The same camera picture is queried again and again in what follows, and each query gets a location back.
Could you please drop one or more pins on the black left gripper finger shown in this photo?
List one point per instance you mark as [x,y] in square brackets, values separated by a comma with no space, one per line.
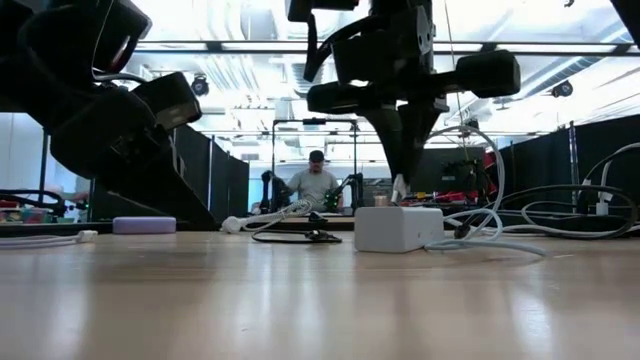
[130,170]

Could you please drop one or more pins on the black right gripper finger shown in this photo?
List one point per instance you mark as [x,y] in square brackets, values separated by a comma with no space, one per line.
[419,135]
[392,135]

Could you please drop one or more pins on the white power strip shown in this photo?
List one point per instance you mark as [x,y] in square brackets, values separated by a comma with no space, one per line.
[395,230]

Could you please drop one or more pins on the black background robot arm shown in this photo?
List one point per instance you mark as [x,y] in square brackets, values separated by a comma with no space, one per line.
[350,187]
[30,197]
[272,192]

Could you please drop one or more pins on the black monitor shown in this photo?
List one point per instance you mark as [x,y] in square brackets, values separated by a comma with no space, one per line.
[450,170]

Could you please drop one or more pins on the purple round power hub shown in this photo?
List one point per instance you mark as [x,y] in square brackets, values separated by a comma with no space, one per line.
[144,226]

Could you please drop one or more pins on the beige cup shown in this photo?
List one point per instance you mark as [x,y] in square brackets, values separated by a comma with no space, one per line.
[381,201]

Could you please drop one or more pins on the black partition curtain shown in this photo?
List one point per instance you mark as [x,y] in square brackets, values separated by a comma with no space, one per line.
[220,185]
[550,165]

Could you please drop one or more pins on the person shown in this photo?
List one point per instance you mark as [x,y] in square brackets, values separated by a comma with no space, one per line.
[314,185]

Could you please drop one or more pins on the black overhead light bar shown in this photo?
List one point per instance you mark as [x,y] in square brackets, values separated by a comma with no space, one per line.
[487,48]

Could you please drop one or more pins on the black ceiling spotlight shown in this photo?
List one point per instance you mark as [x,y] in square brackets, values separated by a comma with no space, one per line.
[200,85]
[562,89]

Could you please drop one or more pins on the colourful object pile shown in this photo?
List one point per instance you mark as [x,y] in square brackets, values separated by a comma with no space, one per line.
[25,216]

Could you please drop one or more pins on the black power strip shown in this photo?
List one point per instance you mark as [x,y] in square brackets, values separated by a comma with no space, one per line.
[565,220]

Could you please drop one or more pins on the black gantry frame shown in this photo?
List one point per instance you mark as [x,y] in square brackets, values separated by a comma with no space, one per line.
[315,121]

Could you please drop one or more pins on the black stand frame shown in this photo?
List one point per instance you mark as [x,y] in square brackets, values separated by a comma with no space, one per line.
[44,160]

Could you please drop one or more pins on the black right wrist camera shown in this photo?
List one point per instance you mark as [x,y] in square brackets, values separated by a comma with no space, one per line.
[322,7]

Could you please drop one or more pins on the black table frame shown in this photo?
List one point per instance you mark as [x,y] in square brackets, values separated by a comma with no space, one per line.
[50,230]

